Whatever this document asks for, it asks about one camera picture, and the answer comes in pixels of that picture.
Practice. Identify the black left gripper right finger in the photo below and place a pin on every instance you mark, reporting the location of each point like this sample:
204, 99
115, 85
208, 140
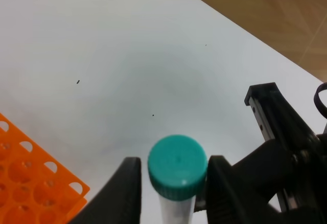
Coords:
230, 200

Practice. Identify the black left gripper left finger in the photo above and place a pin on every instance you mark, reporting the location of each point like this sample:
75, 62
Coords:
120, 200

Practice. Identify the teal capped test tube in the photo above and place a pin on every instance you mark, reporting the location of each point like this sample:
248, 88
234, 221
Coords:
177, 167

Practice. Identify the orange test tube rack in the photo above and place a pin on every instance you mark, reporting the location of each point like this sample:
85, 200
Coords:
35, 188

